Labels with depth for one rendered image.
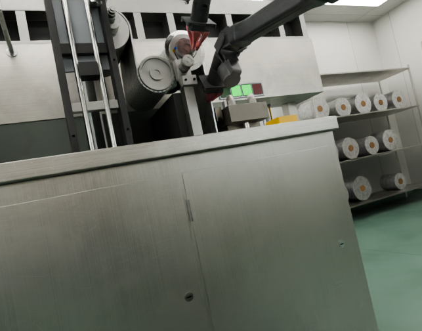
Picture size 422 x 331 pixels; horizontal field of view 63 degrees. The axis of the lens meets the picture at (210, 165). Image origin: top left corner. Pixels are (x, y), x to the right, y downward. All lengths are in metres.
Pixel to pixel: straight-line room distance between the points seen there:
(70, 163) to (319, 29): 5.14
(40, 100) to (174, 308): 0.95
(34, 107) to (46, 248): 0.76
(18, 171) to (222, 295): 0.55
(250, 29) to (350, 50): 4.97
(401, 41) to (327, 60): 1.18
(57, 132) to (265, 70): 1.02
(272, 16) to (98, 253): 0.70
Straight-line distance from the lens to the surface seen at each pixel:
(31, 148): 1.44
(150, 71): 1.21
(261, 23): 0.99
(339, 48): 5.82
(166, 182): 0.86
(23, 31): 1.59
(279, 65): 1.88
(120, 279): 0.84
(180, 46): 1.26
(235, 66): 1.09
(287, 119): 1.05
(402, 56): 6.17
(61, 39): 1.10
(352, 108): 5.01
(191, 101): 1.17
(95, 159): 0.80
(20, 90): 1.50
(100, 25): 1.13
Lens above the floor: 0.77
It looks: 3 degrees up
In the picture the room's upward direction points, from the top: 12 degrees counter-clockwise
